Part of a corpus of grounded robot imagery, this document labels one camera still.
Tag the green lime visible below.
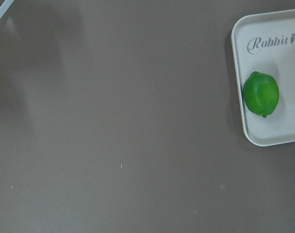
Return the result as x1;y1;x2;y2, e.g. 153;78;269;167
243;71;279;118

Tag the beige rabbit tray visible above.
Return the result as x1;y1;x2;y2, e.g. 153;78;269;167
231;9;295;147

